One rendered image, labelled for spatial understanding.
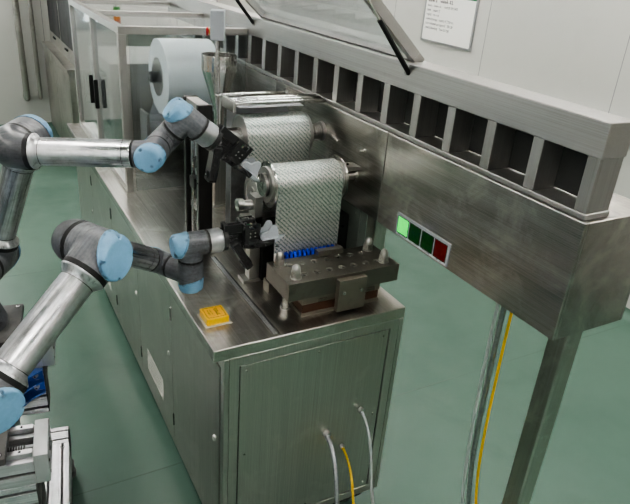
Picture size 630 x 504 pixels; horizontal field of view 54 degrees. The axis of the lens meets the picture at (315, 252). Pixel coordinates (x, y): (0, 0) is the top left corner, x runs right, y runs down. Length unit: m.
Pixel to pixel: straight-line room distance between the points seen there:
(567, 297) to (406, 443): 1.53
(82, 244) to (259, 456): 0.93
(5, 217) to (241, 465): 1.05
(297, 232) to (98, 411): 1.42
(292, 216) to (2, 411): 0.99
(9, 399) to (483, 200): 1.20
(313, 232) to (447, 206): 0.50
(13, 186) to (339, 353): 1.10
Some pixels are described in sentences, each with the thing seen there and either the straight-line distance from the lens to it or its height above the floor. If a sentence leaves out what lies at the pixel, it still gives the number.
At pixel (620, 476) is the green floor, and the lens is 3.11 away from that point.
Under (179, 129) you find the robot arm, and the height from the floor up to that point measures 1.45.
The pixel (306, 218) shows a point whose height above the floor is 1.14.
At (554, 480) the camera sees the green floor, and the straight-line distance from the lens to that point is 2.95.
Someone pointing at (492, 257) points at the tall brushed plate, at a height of 1.25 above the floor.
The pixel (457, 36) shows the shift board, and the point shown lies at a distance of 5.24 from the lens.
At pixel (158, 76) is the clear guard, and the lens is 2.79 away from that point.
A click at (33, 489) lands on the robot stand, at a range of 1.79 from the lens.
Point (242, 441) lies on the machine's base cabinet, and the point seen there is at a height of 0.54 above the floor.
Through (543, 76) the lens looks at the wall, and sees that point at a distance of 4.62.
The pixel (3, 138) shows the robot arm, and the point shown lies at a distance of 1.85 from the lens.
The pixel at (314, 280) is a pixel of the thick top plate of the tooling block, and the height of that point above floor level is 1.03.
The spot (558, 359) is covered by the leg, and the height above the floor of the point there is 0.99.
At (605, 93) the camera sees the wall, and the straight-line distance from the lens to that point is 4.31.
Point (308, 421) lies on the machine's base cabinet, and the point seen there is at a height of 0.53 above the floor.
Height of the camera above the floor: 1.91
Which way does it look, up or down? 26 degrees down
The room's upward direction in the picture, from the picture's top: 5 degrees clockwise
